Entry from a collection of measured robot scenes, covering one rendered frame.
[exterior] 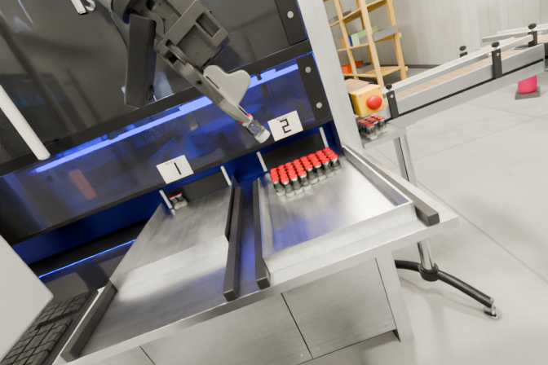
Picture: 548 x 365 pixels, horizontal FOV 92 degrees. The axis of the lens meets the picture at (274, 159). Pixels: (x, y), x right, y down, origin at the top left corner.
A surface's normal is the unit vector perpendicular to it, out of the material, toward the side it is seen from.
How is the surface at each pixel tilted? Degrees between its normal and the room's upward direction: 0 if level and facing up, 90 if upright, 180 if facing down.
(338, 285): 90
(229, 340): 90
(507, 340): 0
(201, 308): 0
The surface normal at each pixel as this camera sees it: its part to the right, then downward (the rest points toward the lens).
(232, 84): 0.10, 0.32
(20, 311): 0.93, -0.37
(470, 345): -0.36, -0.88
